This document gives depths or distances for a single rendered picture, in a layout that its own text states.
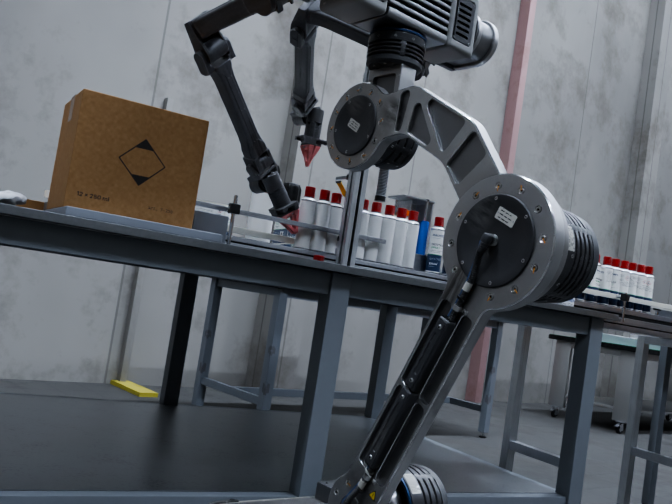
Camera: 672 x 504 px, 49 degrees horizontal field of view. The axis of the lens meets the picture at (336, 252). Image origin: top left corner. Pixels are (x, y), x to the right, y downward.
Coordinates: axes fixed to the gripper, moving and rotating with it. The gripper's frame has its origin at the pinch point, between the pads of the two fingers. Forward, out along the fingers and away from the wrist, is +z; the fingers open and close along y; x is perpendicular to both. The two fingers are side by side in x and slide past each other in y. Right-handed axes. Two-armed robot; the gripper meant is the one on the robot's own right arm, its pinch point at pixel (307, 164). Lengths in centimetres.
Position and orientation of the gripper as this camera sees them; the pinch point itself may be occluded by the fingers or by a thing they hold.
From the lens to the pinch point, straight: 263.6
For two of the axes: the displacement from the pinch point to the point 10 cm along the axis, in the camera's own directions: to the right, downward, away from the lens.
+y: -8.4, -1.6, -5.3
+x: 5.3, 0.5, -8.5
